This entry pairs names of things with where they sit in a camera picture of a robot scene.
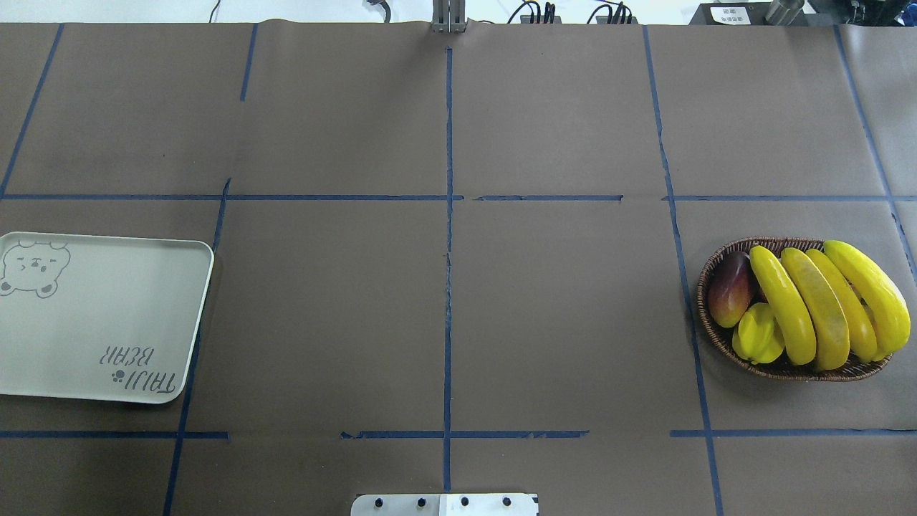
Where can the white bear print tray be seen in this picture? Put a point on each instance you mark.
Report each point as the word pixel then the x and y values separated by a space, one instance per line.
pixel 100 318

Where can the brown wicker basket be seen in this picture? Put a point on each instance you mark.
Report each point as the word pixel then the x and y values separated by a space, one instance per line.
pixel 719 338

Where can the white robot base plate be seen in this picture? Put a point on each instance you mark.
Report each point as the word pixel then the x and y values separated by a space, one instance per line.
pixel 447 504

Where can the dark equipment box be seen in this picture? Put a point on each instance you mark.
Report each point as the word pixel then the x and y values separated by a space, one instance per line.
pixel 754 13

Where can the aluminium frame post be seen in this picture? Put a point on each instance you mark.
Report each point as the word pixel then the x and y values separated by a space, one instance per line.
pixel 449 16

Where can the yellow starfruit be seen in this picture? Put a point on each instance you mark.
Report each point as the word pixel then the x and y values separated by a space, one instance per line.
pixel 757 337

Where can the red green mango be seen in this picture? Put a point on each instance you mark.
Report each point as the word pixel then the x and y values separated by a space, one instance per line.
pixel 730 289

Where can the yellow banana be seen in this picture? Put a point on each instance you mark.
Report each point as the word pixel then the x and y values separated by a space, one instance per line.
pixel 891 319
pixel 863 342
pixel 789 308
pixel 827 316

